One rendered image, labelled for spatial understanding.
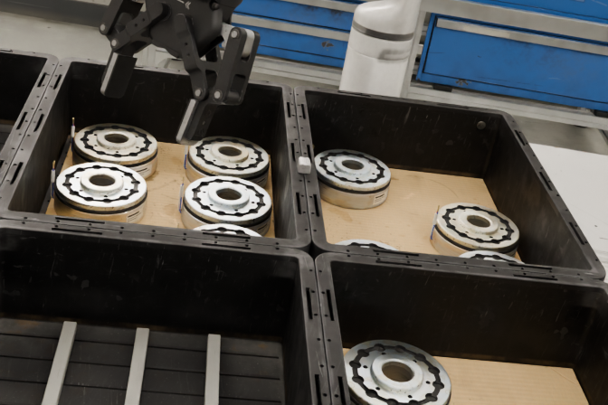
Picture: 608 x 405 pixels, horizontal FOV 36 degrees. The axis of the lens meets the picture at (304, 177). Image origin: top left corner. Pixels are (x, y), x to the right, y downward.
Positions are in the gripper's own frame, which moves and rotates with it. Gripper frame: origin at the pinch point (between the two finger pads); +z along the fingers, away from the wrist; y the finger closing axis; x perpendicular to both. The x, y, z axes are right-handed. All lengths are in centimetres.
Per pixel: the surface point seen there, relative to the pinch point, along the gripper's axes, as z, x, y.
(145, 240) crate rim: 12.5, 6.1, -0.5
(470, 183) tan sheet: 4, 63, 4
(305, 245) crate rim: 8.5, 17.1, 9.0
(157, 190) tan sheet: 16.9, 27.7, -18.5
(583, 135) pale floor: 14, 311, -56
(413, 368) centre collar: 13.6, 19.4, 23.1
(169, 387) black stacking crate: 22.8, 6.2, 8.1
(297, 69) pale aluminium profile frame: 24, 192, -115
